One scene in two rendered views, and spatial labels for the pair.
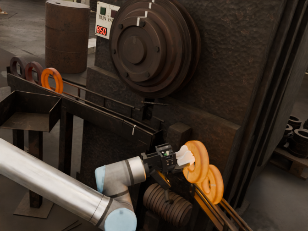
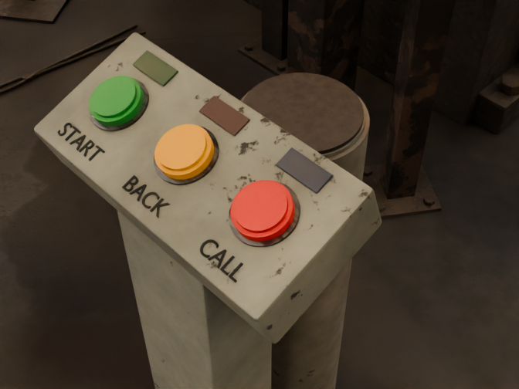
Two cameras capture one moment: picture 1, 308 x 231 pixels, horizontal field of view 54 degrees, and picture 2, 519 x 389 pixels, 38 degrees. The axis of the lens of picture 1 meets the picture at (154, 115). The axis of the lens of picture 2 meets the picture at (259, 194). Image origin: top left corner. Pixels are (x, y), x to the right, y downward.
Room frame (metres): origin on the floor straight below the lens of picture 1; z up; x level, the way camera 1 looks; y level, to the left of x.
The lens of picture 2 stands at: (0.08, -0.25, 0.95)
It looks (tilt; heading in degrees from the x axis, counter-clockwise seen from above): 47 degrees down; 14
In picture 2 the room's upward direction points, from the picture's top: 1 degrees counter-clockwise
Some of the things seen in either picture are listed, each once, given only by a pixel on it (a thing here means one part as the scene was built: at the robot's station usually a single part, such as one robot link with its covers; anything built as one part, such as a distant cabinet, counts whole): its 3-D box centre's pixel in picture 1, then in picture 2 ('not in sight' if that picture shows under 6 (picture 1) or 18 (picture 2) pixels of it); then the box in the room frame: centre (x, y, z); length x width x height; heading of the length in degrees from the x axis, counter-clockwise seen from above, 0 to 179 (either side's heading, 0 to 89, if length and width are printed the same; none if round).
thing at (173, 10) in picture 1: (150, 47); not in sight; (1.41, 0.07, 1.11); 0.47 x 0.06 x 0.47; 58
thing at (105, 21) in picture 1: (113, 23); not in sight; (1.69, 0.30, 1.15); 0.26 x 0.02 x 0.18; 58
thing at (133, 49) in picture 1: (137, 49); not in sight; (1.33, 0.12, 1.11); 0.28 x 0.06 x 0.28; 58
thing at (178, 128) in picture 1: (176, 147); not in sight; (1.30, -0.13, 0.68); 0.11 x 0.08 x 0.24; 148
